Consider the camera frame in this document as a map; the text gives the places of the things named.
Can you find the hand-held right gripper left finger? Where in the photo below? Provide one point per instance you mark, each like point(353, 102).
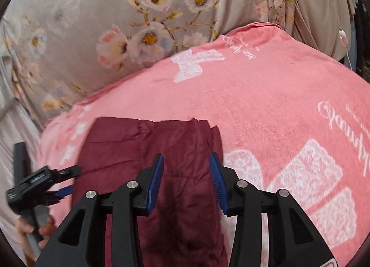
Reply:
point(154, 180)

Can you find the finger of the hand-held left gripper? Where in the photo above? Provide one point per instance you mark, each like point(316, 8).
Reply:
point(68, 172)
point(64, 192)

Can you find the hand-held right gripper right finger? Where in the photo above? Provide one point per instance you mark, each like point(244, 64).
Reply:
point(218, 180)

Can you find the maroon quilted puffer jacket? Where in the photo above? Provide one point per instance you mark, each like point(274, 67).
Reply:
point(179, 168)

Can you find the person's left hand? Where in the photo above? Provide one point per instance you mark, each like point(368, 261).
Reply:
point(46, 228)

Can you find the white bed sheet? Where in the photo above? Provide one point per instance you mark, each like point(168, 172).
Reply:
point(14, 139)

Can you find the pink printed blanket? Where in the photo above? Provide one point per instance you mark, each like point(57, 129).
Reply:
point(274, 105)

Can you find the grey floral quilt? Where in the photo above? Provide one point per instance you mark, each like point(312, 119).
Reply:
point(109, 33)

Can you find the beige curtain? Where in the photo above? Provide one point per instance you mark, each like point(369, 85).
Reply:
point(320, 9)

